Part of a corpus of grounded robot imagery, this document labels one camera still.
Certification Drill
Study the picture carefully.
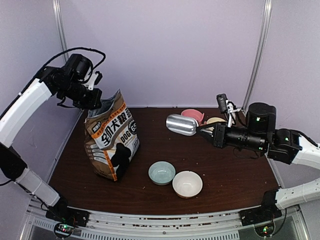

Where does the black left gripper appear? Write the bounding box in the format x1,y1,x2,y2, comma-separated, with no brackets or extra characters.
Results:
58,77,102,109

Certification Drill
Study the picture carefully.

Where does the metal food scoop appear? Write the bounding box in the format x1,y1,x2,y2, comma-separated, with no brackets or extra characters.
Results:
165,114,199,137

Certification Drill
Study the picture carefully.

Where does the dog food bag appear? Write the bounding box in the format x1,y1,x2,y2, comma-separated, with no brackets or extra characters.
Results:
84,90,140,182

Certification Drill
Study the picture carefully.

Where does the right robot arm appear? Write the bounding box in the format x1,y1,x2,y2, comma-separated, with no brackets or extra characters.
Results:
196,102,320,221

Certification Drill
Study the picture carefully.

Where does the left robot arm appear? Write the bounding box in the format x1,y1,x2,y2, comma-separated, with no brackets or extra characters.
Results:
0,53,103,222

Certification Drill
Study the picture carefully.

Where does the cream pet bowl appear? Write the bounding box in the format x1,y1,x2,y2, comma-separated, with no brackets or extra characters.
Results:
205,117,226,125

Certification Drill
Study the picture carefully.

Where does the pink pet bowl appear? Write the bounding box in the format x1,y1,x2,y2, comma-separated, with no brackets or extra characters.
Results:
180,108,205,125

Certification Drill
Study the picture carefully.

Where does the white ceramic bowl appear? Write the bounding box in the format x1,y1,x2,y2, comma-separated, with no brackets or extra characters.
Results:
172,170,203,199

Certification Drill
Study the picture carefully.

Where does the teal ceramic bowl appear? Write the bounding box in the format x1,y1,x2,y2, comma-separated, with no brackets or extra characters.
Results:
148,161,176,186

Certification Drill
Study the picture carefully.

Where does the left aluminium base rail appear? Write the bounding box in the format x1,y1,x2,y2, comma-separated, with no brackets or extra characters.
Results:
45,110,83,184

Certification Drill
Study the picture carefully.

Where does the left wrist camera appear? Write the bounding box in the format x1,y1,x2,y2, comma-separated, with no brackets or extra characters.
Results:
84,71,103,91

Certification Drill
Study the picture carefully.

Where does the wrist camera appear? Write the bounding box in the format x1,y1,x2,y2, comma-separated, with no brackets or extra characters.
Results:
84,71,103,91
216,93,242,128

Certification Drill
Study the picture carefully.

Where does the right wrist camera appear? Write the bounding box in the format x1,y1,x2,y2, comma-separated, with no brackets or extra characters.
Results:
216,93,242,128

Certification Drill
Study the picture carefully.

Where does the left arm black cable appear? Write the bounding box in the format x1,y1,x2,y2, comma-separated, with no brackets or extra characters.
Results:
32,46,106,86

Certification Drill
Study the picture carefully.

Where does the front aluminium frame rail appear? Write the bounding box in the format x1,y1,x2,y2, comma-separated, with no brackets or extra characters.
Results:
24,192,308,240

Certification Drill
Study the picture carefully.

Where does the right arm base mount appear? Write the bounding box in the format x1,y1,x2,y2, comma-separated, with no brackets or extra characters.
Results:
238,189,283,238

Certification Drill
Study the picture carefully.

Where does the left aluminium corner post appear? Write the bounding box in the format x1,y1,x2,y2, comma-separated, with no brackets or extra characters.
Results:
52,0,68,51

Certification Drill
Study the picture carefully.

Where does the aluminium corner post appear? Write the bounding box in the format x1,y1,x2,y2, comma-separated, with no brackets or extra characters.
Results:
52,0,68,51
242,0,272,112

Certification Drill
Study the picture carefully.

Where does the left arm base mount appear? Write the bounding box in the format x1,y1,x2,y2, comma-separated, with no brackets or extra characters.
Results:
41,197,90,240

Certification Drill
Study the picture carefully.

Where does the right aluminium corner post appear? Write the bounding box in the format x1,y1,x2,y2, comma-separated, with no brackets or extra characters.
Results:
242,0,272,112

